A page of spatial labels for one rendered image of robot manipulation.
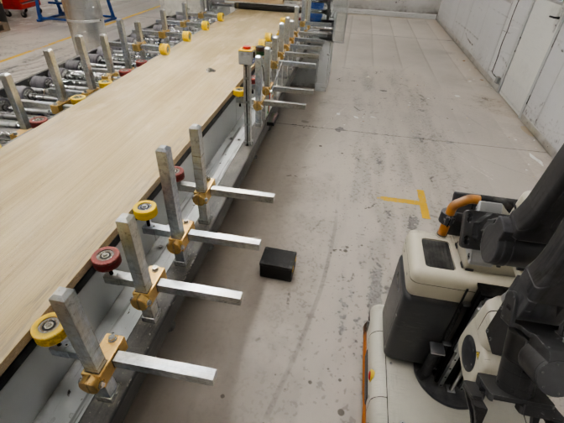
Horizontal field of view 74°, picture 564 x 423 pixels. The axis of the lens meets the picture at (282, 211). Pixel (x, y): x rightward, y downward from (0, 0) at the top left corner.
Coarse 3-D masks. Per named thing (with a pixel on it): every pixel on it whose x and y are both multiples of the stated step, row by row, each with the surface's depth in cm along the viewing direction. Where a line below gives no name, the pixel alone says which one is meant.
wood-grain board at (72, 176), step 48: (192, 48) 304; (96, 96) 212; (144, 96) 215; (192, 96) 218; (48, 144) 164; (96, 144) 166; (144, 144) 168; (0, 192) 134; (48, 192) 136; (96, 192) 137; (144, 192) 138; (0, 240) 114; (48, 240) 115; (96, 240) 116; (0, 288) 100; (48, 288) 100; (0, 336) 88
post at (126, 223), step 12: (120, 216) 93; (132, 216) 94; (120, 228) 94; (132, 228) 95; (132, 240) 96; (132, 252) 99; (132, 264) 102; (144, 264) 104; (132, 276) 105; (144, 276) 105; (144, 288) 107; (144, 312) 114; (156, 312) 117
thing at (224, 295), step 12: (108, 276) 114; (120, 276) 114; (168, 288) 112; (180, 288) 112; (192, 288) 112; (204, 288) 112; (216, 288) 112; (216, 300) 112; (228, 300) 110; (240, 300) 110
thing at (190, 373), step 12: (60, 348) 95; (72, 348) 95; (120, 360) 93; (132, 360) 93; (144, 360) 93; (156, 360) 93; (168, 360) 93; (144, 372) 93; (156, 372) 92; (168, 372) 91; (180, 372) 91; (192, 372) 91; (204, 372) 91; (216, 372) 92
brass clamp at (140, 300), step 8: (152, 272) 115; (160, 272) 115; (152, 280) 112; (152, 288) 110; (136, 296) 107; (144, 296) 108; (152, 296) 110; (136, 304) 108; (144, 304) 107; (152, 304) 111
